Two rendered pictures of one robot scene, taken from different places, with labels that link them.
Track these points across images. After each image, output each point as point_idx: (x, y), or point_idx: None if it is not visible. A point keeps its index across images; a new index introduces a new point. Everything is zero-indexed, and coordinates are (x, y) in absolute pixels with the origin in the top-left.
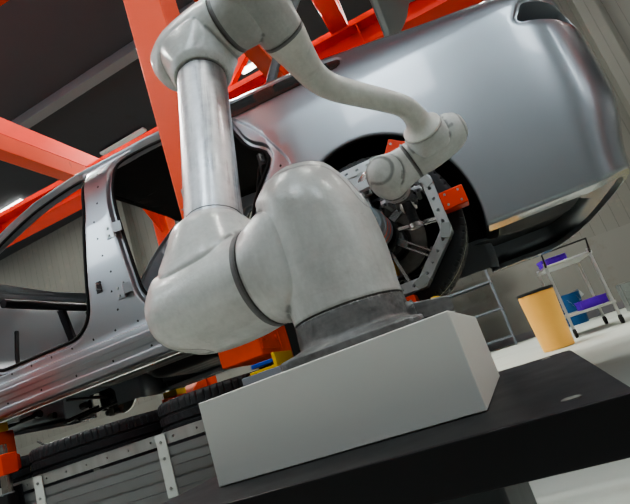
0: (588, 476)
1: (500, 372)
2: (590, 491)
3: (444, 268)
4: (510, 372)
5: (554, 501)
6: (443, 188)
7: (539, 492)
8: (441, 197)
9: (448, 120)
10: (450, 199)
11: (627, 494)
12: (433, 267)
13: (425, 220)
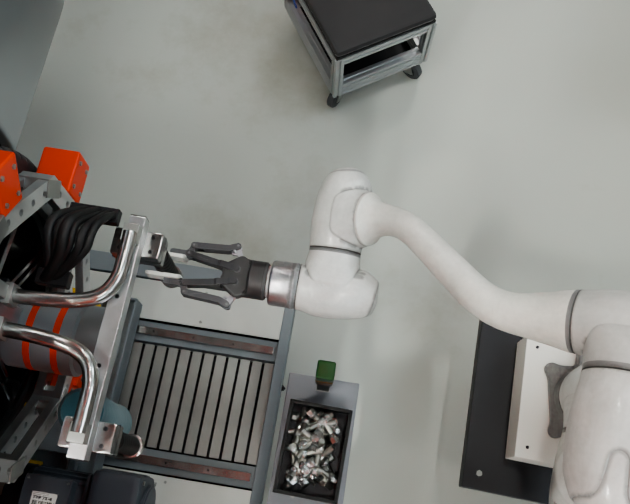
0: None
1: (491, 338)
2: (358, 320)
3: None
4: (511, 335)
5: (358, 344)
6: (23, 166)
7: (331, 348)
8: (72, 193)
9: (371, 189)
10: (79, 185)
11: (381, 306)
12: (89, 283)
13: (13, 232)
